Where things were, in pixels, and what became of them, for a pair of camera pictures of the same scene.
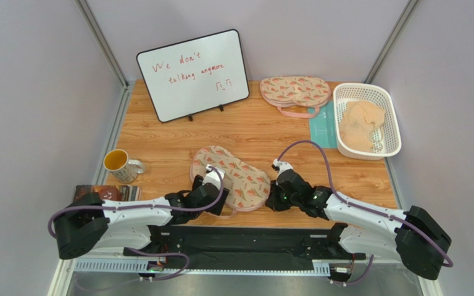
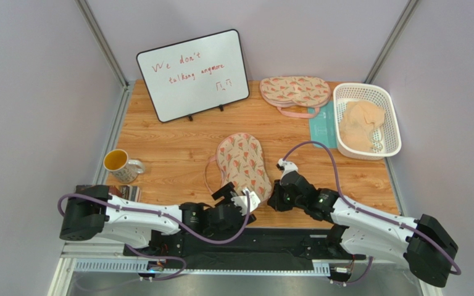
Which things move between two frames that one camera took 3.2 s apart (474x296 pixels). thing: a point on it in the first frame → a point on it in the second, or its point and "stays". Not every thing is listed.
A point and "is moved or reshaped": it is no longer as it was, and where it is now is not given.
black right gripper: (276, 198) stays
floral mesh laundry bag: (249, 188) is moved or reshaped
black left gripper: (217, 207) → (227, 192)
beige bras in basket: (360, 120) stays
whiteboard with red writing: (195, 74) stays
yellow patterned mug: (117, 161) stays
